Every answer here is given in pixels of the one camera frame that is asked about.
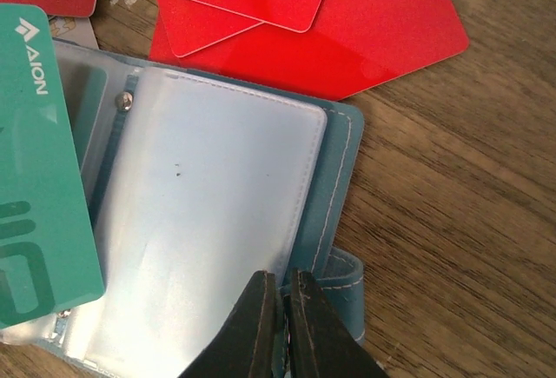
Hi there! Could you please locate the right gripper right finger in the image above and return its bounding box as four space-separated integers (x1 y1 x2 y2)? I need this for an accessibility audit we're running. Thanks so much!
288 269 387 378

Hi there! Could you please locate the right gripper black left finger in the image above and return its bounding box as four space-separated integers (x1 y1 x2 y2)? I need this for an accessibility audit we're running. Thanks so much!
181 270 276 378

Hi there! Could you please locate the blue leather card holder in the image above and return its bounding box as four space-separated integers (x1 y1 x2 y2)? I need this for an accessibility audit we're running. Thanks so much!
1 41 365 377

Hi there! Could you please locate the teal VIP card front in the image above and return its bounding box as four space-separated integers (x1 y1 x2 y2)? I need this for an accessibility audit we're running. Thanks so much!
1 3 104 328

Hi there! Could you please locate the red cards top left pile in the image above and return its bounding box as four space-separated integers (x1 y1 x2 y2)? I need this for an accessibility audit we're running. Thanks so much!
2 0 469 100

